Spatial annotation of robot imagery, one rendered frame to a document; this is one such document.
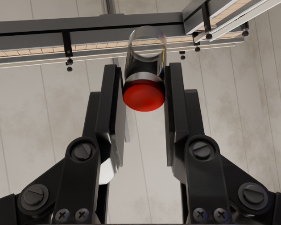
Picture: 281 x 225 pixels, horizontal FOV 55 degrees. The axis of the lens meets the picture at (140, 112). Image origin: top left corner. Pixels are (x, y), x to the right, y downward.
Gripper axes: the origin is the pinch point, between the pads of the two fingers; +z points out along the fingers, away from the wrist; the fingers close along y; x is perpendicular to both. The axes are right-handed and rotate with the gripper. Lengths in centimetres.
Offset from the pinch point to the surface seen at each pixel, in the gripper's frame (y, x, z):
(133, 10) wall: -18, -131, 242
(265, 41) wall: 122, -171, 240
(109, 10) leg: -15, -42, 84
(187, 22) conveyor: 13, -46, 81
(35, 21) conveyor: -38, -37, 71
